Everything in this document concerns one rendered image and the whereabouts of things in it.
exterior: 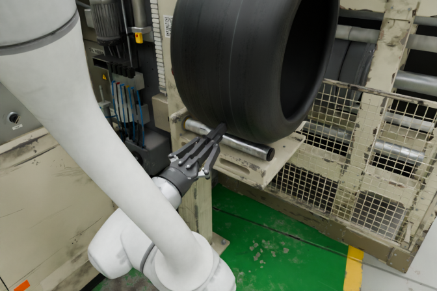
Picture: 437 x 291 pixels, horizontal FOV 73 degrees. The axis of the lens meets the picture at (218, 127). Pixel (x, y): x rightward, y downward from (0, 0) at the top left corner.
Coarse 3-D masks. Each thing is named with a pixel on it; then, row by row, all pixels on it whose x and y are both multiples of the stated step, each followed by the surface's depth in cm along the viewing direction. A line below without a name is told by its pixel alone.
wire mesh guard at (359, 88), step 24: (336, 96) 120; (384, 96) 108; (408, 96) 105; (360, 144) 122; (384, 144) 116; (408, 144) 111; (384, 168) 120; (336, 192) 138; (360, 192) 132; (384, 192) 125; (408, 192) 119; (336, 216) 145; (384, 240) 133; (408, 240) 128
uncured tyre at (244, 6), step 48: (192, 0) 70; (240, 0) 63; (288, 0) 63; (336, 0) 90; (192, 48) 71; (240, 48) 64; (288, 48) 116; (192, 96) 79; (240, 96) 69; (288, 96) 113
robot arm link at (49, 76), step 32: (64, 32) 26; (0, 64) 24; (32, 64) 25; (64, 64) 27; (32, 96) 28; (64, 96) 30; (64, 128) 33; (96, 128) 35; (96, 160) 36; (128, 160) 39; (128, 192) 38; (160, 192) 42; (160, 224) 41; (160, 256) 51; (192, 256) 46; (160, 288) 52; (192, 288) 48; (224, 288) 51
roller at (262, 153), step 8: (192, 120) 105; (184, 128) 107; (192, 128) 104; (200, 128) 102; (208, 128) 101; (224, 136) 97; (232, 136) 96; (232, 144) 96; (240, 144) 94; (248, 144) 93; (256, 144) 92; (248, 152) 93; (256, 152) 91; (264, 152) 90; (272, 152) 91
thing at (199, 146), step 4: (204, 136) 77; (200, 140) 77; (204, 140) 77; (196, 144) 76; (200, 144) 76; (192, 148) 75; (196, 148) 75; (200, 148) 76; (192, 152) 74; (196, 152) 75; (184, 156) 73; (188, 156) 73; (192, 156) 74; (180, 160) 72; (184, 160) 72; (180, 164) 71
